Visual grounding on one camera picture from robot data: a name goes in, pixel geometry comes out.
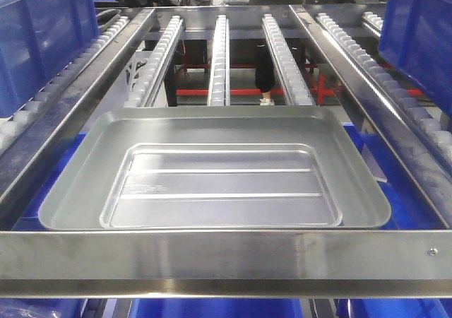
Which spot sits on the small silver ribbed tray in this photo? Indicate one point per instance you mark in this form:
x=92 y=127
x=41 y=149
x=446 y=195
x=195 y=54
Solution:
x=169 y=186

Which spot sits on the large silver tray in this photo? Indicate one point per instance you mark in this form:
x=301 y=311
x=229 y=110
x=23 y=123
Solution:
x=78 y=197

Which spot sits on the person in black trousers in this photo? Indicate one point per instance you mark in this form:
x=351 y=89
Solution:
x=264 y=76

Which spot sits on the blue bin under trays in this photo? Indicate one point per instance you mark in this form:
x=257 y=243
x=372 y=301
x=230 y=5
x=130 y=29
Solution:
x=408 y=211

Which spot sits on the steel front rack bar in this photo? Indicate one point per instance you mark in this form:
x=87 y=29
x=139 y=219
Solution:
x=232 y=263

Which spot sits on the blue bin upper left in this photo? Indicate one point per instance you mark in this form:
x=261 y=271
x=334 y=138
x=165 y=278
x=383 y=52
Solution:
x=38 y=39

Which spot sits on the blue bin upper right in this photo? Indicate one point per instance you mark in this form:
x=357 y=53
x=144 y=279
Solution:
x=416 y=39

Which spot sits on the middle roller rail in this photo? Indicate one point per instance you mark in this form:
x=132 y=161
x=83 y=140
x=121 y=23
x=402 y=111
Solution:
x=219 y=82

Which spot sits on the roller rail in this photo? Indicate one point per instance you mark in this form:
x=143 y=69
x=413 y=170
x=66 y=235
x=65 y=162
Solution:
x=429 y=125
x=28 y=113
x=219 y=82
x=291 y=80
x=153 y=72

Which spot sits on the right centre roller rail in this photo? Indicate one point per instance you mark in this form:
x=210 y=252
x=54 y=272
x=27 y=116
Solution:
x=291 y=80

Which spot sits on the left centre roller rail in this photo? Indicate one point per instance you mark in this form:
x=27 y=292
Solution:
x=153 y=72

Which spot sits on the red metal frame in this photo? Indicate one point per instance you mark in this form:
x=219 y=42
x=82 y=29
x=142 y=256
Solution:
x=192 y=84

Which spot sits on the far left roller rail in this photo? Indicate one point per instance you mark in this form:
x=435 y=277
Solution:
x=28 y=113

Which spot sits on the far right roller rail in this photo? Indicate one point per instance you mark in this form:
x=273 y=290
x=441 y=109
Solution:
x=429 y=125

